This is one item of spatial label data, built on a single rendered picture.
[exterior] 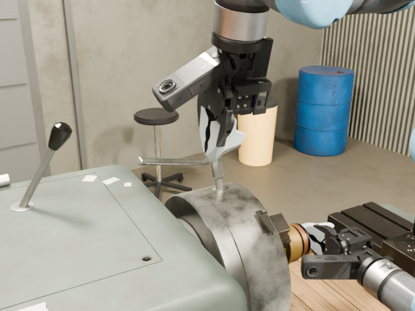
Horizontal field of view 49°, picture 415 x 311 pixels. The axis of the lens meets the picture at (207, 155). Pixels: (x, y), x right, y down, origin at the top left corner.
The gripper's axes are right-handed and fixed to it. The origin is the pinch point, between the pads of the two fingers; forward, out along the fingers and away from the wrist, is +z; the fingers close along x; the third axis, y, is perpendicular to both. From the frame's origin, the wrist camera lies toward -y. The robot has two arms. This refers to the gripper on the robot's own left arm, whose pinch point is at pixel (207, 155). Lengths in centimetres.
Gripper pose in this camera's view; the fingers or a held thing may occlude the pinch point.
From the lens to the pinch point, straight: 73.6
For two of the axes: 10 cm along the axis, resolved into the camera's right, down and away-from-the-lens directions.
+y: 8.8, -1.8, 4.4
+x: -4.6, -5.4, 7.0
